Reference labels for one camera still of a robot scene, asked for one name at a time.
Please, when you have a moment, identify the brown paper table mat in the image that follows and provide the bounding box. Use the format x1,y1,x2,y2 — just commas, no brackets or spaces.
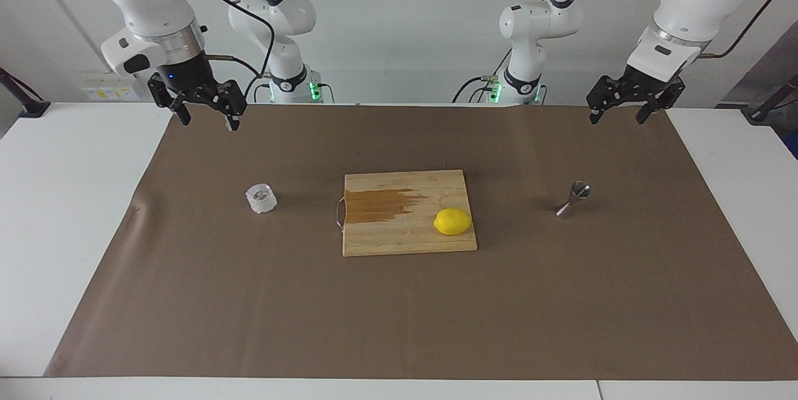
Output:
44,103,798,382

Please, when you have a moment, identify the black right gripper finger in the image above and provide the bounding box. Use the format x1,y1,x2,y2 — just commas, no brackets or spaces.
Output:
148,73,192,126
209,80,247,133

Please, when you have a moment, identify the white wall power outlet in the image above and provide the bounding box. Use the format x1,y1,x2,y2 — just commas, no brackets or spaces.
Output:
81,76,139,102

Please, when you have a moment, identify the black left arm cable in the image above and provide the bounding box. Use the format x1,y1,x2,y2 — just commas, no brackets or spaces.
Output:
530,0,791,59

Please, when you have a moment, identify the black clamp stand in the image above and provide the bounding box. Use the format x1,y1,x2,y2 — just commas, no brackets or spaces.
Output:
742,73,798,125
0,67,50,118

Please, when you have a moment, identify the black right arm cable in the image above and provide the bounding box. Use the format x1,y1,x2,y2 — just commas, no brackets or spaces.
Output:
175,0,276,102

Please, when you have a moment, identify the steel jigger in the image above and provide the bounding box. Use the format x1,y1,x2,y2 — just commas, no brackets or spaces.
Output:
555,181,592,219

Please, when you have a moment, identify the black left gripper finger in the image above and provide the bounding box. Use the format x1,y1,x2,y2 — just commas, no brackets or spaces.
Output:
635,78,686,125
586,75,625,125

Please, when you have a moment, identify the wooden cutting board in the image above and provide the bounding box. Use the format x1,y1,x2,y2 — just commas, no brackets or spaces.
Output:
335,169,479,258

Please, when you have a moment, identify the yellow lemon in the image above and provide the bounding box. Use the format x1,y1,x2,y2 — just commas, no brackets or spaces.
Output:
433,207,473,237

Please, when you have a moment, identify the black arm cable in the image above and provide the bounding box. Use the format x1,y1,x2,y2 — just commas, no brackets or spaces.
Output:
530,0,791,59
175,0,276,102

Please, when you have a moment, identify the clear glass cup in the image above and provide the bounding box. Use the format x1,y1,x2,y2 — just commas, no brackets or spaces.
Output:
245,183,278,215

